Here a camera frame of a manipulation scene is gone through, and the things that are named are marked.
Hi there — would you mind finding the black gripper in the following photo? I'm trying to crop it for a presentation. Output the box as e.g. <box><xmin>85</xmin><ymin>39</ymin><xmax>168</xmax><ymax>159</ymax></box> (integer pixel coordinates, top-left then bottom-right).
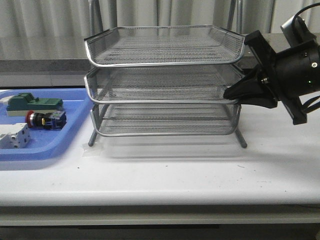
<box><xmin>223</xmin><ymin>30</ymin><xmax>320</xmax><ymax>125</ymax></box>

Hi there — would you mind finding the mesh tray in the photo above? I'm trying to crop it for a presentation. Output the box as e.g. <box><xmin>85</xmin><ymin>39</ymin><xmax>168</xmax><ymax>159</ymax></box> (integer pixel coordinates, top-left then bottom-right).
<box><xmin>84</xmin><ymin>65</ymin><xmax>243</xmax><ymax>104</ymax></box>
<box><xmin>84</xmin><ymin>25</ymin><xmax>245</xmax><ymax>68</ymax></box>
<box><xmin>90</xmin><ymin>103</ymin><xmax>241</xmax><ymax>137</ymax></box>

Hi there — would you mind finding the red emergency stop button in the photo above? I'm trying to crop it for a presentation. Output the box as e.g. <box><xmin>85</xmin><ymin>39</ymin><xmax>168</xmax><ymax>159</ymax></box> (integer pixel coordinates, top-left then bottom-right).
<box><xmin>25</xmin><ymin>110</ymin><xmax>67</xmax><ymax>130</ymax></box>

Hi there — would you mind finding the blue plastic tray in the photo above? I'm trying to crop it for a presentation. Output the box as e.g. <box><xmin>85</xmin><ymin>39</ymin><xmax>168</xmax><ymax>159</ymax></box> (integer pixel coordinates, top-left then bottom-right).
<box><xmin>0</xmin><ymin>88</ymin><xmax>93</xmax><ymax>161</ymax></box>

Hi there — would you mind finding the grey stone counter ledge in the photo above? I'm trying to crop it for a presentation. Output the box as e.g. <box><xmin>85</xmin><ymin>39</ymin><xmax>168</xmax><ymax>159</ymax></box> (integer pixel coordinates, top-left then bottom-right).
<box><xmin>0</xmin><ymin>31</ymin><xmax>320</xmax><ymax>88</ymax></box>

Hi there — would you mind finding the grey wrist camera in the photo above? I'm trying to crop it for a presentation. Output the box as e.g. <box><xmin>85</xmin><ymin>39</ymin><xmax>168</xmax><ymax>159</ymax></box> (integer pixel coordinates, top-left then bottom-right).
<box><xmin>280</xmin><ymin>16</ymin><xmax>317</xmax><ymax>48</ymax></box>

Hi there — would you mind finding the grey metal rack frame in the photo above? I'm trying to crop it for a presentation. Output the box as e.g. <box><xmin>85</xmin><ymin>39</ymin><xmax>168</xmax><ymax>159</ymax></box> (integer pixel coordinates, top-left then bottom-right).
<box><xmin>88</xmin><ymin>0</ymin><xmax>247</xmax><ymax>148</ymax></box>

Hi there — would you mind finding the black camera cable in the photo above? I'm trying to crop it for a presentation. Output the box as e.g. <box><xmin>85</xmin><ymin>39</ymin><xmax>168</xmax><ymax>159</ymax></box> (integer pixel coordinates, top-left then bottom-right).
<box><xmin>291</xmin><ymin>1</ymin><xmax>320</xmax><ymax>28</ymax></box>

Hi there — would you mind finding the green and beige switch block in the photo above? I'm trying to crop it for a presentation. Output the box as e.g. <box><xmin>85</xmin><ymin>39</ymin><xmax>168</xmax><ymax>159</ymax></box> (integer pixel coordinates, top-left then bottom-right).
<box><xmin>6</xmin><ymin>92</ymin><xmax>64</xmax><ymax>117</ymax></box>

